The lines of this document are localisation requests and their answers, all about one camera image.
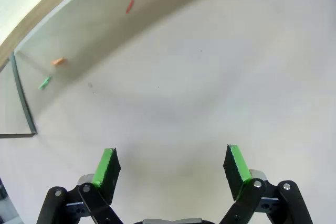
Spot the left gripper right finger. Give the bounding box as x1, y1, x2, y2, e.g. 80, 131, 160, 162
219, 144, 314, 224

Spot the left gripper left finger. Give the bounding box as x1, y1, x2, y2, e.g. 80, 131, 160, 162
36, 147, 124, 224

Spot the green paper scrap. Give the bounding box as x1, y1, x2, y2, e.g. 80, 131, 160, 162
37, 76, 53, 90

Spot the orange paper scrap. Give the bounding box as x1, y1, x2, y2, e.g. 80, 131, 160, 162
50, 57, 66, 67

